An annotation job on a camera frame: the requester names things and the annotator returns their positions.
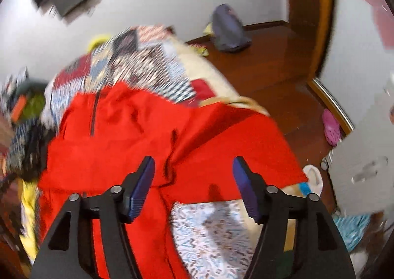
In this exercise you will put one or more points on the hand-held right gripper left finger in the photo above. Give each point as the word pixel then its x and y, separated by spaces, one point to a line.
pixel 140 189

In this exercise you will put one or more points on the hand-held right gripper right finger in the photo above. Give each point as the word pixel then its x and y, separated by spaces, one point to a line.
pixel 246 189

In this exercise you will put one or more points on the red jacket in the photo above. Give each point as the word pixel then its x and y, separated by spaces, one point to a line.
pixel 123 137

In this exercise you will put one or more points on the dark patterned cloth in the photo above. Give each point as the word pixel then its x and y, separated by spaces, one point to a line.
pixel 27 146

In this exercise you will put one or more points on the white slipper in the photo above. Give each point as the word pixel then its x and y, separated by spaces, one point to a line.
pixel 314 177

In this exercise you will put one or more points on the pink clog shoe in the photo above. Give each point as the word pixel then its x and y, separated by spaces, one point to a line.
pixel 331 126

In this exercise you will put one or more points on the teal patterned cloth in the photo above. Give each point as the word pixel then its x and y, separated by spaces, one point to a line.
pixel 351 231

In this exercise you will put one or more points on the metal door threshold strip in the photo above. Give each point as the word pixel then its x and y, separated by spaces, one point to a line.
pixel 334 103

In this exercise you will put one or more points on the patchwork printed blanket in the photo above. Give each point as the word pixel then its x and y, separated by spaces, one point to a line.
pixel 144 57

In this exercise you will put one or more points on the bed with cream mattress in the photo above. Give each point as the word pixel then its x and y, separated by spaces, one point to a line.
pixel 209 66

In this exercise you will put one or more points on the grey-blue bag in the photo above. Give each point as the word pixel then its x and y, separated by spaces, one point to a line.
pixel 229 28

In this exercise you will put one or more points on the small yellow cloth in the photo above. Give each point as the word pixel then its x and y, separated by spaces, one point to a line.
pixel 207 30

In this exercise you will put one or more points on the wooden door frame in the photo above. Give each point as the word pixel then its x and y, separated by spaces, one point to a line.
pixel 311 14

